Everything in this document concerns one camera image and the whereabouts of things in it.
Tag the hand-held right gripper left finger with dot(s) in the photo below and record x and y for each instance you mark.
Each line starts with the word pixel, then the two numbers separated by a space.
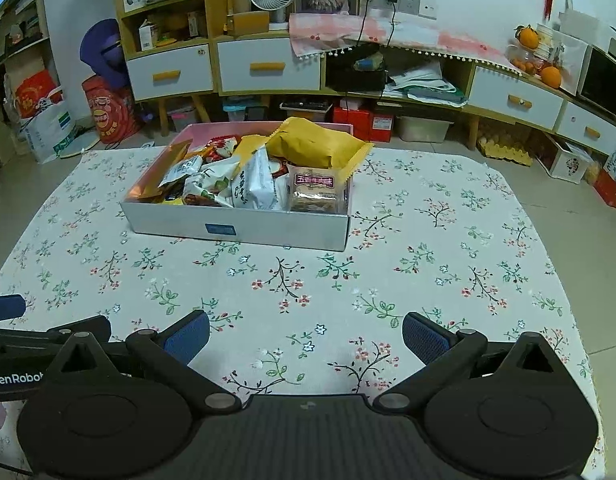
pixel 187 336

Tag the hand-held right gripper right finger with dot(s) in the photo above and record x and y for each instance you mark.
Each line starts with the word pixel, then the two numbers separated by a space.
pixel 424 336

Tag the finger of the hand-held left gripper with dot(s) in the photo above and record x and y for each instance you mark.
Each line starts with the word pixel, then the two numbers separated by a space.
pixel 95 326
pixel 3 307

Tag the grey box with pink inside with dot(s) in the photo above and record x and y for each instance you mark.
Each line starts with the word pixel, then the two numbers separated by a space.
pixel 288 227

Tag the white pecan snack packet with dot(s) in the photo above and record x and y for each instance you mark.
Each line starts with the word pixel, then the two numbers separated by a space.
pixel 180 170
pixel 207 185

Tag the white packet with black print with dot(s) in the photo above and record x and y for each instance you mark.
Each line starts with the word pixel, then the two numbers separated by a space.
pixel 255 185

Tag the brown cracker packet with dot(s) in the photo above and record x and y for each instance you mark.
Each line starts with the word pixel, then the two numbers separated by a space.
pixel 318 190

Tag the red snack packet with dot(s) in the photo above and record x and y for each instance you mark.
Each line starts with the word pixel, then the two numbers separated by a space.
pixel 222 147

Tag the large yellow snack packet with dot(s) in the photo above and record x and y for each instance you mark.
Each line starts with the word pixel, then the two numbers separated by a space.
pixel 313 142

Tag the floral tablecloth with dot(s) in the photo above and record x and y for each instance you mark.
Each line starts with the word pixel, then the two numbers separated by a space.
pixel 288 285

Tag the white sack with red print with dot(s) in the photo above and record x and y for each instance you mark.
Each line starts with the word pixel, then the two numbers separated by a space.
pixel 42 125

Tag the yellow egg carton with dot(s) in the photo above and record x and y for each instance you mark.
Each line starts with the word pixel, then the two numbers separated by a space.
pixel 505 152

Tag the clear plastic bin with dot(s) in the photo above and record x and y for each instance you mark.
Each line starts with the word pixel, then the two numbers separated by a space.
pixel 423 130

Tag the red printed bag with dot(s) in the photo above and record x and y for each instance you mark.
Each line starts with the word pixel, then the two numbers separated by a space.
pixel 110 110

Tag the red box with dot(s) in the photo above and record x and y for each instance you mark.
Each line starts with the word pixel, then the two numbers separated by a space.
pixel 363 124

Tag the white printed box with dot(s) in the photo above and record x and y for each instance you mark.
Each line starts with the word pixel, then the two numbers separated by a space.
pixel 568 162

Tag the teal box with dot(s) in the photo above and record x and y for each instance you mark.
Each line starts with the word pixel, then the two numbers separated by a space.
pixel 245 109

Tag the red carton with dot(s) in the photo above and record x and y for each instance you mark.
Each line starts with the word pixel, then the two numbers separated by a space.
pixel 610 187

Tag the pile of folded cloths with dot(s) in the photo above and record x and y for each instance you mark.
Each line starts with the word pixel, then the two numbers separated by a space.
pixel 428 87

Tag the black keyboard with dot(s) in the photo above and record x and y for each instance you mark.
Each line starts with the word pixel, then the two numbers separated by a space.
pixel 305 106

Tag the long wooden cabinet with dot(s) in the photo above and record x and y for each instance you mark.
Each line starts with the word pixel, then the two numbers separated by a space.
pixel 458 80

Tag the wooden bookshelf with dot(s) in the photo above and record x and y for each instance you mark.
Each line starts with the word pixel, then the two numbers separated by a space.
pixel 17 35

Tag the purple hat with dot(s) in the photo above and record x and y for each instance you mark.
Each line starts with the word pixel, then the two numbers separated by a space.
pixel 100 45

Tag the glass bowl of small oranges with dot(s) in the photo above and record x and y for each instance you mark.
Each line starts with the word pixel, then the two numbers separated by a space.
pixel 523 62

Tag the small white carton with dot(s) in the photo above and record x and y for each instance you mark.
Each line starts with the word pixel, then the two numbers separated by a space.
pixel 146 36

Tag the black microwave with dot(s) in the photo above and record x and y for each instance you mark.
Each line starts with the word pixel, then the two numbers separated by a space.
pixel 605 82

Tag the orange with leaf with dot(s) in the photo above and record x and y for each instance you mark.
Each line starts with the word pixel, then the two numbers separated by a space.
pixel 528 37

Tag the cardboard box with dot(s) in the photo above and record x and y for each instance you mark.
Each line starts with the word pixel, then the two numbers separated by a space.
pixel 250 24

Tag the stack of books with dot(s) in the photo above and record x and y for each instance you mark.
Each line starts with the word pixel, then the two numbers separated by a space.
pixel 548 42

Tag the pink cloth runner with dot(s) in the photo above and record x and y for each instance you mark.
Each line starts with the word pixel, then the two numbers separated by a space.
pixel 328 30

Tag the tall wooden shelf unit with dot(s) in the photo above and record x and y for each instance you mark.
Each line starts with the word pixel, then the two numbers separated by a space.
pixel 210 0

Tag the white wall socket panel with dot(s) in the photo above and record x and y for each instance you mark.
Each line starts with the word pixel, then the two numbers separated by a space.
pixel 410 2

